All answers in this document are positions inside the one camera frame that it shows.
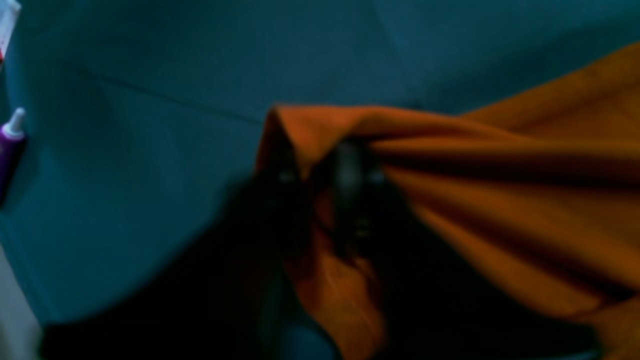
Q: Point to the blue table cloth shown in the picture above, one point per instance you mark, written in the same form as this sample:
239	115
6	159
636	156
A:
140	111

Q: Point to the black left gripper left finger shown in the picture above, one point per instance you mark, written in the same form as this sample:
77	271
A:
212	301

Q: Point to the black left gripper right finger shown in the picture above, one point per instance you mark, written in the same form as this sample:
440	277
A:
433	304

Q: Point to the purple glue tube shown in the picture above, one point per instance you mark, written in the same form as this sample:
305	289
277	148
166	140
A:
12	144

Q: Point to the orange t-shirt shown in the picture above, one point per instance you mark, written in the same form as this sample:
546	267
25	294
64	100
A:
538	192

